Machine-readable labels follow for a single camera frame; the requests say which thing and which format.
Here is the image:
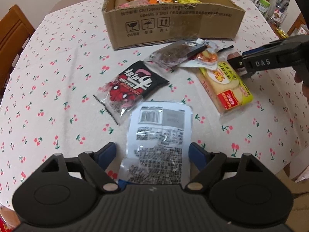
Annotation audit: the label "small fruit candy packet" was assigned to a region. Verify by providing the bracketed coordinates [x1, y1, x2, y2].
[180, 48, 218, 71]

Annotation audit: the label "yellow rice cracker pack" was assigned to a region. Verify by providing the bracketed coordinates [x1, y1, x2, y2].
[195, 60, 254, 114]

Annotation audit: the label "white blue snack packet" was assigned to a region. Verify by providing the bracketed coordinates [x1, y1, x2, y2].
[118, 101, 193, 188]

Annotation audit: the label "black red beef snack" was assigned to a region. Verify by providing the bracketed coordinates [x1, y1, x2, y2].
[94, 61, 169, 125]

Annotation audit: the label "dark jerky clear packet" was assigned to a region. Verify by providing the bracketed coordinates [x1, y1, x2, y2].
[145, 40, 207, 68]

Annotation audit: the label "pink snack packet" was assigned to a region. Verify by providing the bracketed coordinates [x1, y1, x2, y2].
[115, 0, 150, 9]

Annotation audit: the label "gold wrapped candies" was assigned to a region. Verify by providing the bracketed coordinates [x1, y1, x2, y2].
[275, 28, 289, 39]

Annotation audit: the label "orange label plastic container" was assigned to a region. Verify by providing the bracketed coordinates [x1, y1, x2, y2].
[288, 13, 308, 36]

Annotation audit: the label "clear jar with sachets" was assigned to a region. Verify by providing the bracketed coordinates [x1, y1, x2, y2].
[269, 0, 290, 27]

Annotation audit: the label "green lid jar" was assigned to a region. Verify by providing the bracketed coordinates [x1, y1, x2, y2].
[257, 0, 270, 14]

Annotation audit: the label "cherry print tablecloth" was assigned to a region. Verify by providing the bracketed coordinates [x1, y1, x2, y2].
[0, 0, 309, 208]

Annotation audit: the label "cardboard box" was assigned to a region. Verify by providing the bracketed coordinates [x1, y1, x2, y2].
[102, 0, 245, 50]

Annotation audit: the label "left wooden chair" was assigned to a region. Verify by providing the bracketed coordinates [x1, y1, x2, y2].
[0, 4, 35, 96]

